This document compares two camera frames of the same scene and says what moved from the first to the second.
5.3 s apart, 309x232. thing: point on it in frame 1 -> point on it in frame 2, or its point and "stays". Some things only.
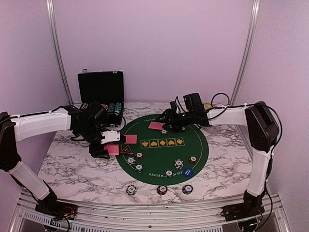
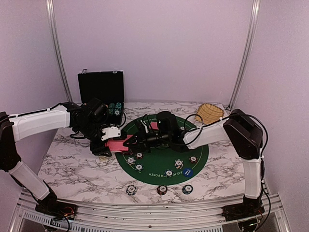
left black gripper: [98, 152] stays
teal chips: [139, 166] stays
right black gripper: [168, 113] -> [141, 140]
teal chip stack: [187, 189] stays
